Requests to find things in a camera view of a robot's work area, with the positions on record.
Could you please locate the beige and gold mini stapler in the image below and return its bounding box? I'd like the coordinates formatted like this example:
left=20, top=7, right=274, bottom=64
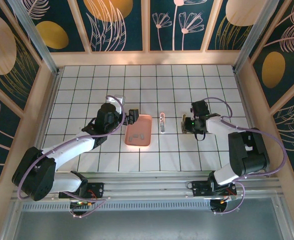
left=181, top=113, right=192, bottom=135

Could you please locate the pink plastic tray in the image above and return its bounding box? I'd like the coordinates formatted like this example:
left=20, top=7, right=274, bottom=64
left=124, top=113, right=153, bottom=148

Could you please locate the grey metal staple magazine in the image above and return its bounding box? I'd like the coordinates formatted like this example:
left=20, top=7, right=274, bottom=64
left=158, top=111, right=167, bottom=134

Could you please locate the aluminium side rail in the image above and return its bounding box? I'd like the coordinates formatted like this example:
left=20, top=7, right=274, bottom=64
left=233, top=71, right=269, bottom=176
left=35, top=71, right=62, bottom=161

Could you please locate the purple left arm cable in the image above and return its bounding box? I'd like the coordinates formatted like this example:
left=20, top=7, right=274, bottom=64
left=16, top=94, right=126, bottom=219

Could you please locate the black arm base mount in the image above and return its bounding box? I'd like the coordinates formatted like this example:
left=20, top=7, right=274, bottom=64
left=186, top=180, right=238, bottom=201
left=58, top=182, right=105, bottom=201

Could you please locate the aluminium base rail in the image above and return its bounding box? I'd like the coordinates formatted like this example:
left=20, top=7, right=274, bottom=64
left=11, top=172, right=283, bottom=201

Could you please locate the aluminium corner post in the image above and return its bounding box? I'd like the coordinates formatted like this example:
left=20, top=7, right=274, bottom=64
left=8, top=0, right=60, bottom=76
left=233, top=0, right=288, bottom=73

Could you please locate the black electronics box with wires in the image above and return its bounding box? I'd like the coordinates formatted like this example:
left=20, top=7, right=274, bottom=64
left=209, top=199, right=229, bottom=215
left=69, top=199, right=94, bottom=213

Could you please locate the perforated metal cable tray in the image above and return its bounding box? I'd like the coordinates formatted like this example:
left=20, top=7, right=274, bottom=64
left=21, top=201, right=280, bottom=212

